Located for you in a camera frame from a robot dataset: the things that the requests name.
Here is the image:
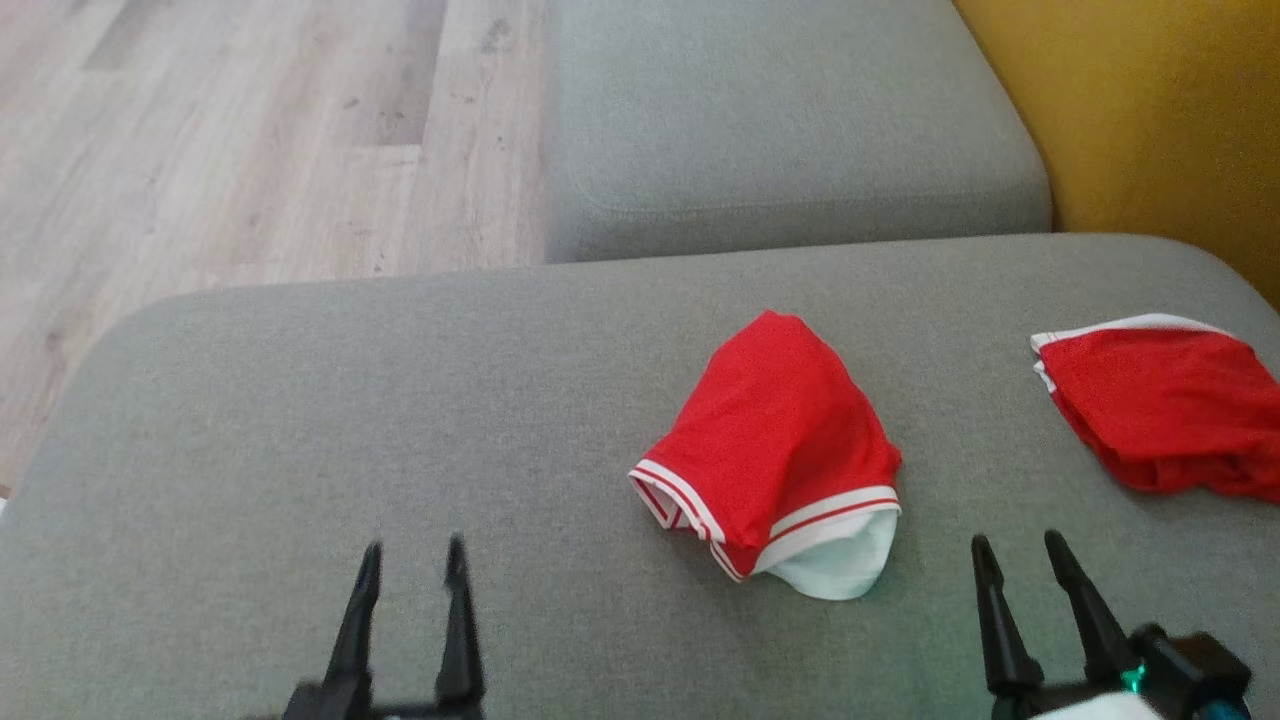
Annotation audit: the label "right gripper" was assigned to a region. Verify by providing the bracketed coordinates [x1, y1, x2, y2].
[971, 530, 1253, 720]

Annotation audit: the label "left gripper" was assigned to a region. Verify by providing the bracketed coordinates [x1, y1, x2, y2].
[280, 535, 489, 720]

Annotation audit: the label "red shorts with white trim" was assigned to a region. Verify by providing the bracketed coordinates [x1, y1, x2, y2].
[1030, 313, 1280, 504]

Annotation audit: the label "red and white jersey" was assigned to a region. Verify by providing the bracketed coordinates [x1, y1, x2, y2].
[628, 310, 903, 602]

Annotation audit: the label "large grey sofa seat cushion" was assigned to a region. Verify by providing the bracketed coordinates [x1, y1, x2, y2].
[0, 233, 1280, 720]

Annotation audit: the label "small grey sofa cushion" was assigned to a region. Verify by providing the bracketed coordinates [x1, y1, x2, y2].
[543, 0, 1053, 265]

